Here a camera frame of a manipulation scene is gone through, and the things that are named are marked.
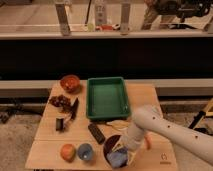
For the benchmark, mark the bunch of dark grapes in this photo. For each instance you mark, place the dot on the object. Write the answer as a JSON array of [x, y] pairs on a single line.
[[60, 101]]

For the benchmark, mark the black knife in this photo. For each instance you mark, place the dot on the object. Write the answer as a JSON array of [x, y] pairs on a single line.
[[74, 109]]

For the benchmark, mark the orange carrot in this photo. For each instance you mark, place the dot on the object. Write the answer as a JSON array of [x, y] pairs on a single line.
[[147, 142]]

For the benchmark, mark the yellow black tool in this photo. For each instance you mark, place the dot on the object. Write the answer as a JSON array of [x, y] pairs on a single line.
[[205, 112]]

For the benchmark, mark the small blue cup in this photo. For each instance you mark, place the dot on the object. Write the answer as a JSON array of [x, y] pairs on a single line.
[[85, 152]]

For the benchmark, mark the black remote control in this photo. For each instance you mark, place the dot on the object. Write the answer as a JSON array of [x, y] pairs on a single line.
[[96, 133]]

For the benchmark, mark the red apple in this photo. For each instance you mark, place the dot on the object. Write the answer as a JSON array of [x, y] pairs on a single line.
[[67, 152]]

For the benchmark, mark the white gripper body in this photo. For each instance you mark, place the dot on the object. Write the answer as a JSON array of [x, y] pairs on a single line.
[[133, 137]]

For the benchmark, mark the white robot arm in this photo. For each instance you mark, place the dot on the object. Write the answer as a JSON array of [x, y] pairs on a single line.
[[148, 118]]

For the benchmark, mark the purple bowl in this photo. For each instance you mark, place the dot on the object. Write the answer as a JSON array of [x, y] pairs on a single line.
[[110, 142]]

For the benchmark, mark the tan wooden spatula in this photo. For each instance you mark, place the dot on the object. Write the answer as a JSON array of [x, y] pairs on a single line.
[[118, 124]]

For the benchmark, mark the green plastic tray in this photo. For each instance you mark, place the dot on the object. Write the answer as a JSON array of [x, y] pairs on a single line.
[[107, 99]]

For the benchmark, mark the orange bowl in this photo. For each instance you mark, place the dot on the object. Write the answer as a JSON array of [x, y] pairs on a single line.
[[70, 83]]

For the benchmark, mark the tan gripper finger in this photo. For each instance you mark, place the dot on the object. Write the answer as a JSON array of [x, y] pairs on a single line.
[[118, 145], [131, 155]]

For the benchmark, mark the blue sponge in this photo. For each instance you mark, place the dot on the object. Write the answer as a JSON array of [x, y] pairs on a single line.
[[118, 158]]

